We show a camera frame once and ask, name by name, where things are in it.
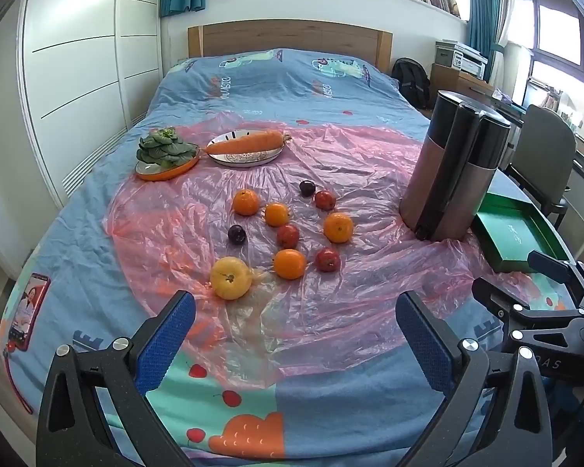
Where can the red smartphone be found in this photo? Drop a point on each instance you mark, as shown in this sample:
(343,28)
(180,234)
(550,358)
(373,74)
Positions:
(29,311)

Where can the silver patterned plate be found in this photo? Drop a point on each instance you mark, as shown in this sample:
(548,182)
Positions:
(246,159)

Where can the green bok choy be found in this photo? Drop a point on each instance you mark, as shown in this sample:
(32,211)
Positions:
(163,148)

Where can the pink plastic sheet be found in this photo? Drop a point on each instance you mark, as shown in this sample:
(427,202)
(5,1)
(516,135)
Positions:
(370,165)

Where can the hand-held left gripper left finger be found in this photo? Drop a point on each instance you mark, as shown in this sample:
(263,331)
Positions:
(168,340)

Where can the orange plate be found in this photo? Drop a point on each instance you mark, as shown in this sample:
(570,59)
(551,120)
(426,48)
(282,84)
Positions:
(168,173)

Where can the white wardrobe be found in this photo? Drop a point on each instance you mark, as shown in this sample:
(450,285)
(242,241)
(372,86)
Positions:
(78,58)

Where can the dark purple plum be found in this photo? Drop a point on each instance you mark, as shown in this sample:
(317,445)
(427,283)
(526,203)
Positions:
(236,234)
(307,188)

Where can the green tray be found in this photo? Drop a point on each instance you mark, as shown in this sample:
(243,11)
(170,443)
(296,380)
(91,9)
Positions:
(511,238)

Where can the black backpack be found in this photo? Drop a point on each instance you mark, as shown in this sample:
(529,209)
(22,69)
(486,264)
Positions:
(411,82)

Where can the yellow pear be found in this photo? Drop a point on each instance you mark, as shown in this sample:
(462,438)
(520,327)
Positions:
(230,278)

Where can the white printer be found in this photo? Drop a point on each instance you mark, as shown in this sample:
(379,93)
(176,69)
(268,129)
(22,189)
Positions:
(460,58)

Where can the grey chair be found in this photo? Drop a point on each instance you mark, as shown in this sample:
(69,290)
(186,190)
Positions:
(545,146)

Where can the orange carrot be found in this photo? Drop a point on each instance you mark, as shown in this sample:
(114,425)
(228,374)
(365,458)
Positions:
(246,142)

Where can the wooden drawer cabinet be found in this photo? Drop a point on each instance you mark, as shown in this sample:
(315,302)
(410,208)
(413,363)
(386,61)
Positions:
(447,82)

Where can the steel and black electric kettle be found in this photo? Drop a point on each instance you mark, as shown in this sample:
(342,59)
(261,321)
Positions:
(447,185)

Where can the long teal curtain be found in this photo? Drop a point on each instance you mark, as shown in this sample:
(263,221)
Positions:
(482,19)

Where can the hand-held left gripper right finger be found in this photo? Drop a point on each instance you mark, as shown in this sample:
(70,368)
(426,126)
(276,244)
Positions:
(423,340)

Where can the wooden headboard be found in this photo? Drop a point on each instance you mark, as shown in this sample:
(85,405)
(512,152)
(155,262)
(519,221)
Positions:
(292,36)

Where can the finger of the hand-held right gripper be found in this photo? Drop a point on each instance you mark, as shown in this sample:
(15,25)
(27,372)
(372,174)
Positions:
(496,296)
(550,266)

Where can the orange mandarin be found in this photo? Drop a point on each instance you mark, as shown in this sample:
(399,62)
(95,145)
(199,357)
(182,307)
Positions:
(277,214)
(289,263)
(246,202)
(338,227)

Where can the glass top desk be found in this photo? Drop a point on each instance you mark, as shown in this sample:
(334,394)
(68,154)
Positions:
(506,104)

